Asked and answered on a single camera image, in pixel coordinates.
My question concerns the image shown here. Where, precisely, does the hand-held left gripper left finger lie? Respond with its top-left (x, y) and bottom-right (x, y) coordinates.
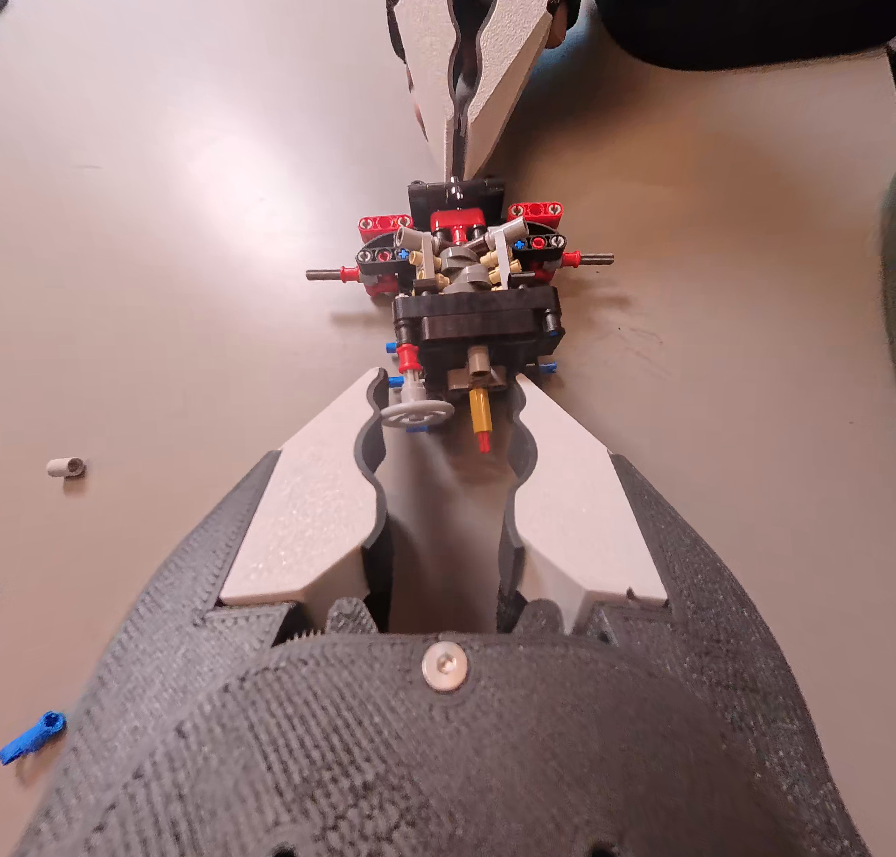
top-left (218, 367), bottom-right (389, 618)

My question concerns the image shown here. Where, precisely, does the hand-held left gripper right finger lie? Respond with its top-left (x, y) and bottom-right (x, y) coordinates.
top-left (499, 373), bottom-right (669, 632)

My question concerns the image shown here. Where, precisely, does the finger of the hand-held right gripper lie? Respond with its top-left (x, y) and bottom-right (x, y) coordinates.
top-left (380, 0), bottom-right (466, 179)
top-left (458, 0), bottom-right (588, 178)

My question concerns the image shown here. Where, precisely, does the person's right hand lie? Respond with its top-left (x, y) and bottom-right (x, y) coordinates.
top-left (545, 0), bottom-right (593, 50)

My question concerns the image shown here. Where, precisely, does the blue lego pin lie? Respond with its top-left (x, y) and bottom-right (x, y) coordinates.
top-left (0, 711), bottom-right (67, 766)

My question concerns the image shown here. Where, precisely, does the person's right forearm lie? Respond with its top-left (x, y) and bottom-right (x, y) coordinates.
top-left (591, 0), bottom-right (896, 72)

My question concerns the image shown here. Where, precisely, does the lego car chassis assembly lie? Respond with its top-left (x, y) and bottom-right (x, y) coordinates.
top-left (306, 174), bottom-right (616, 455)

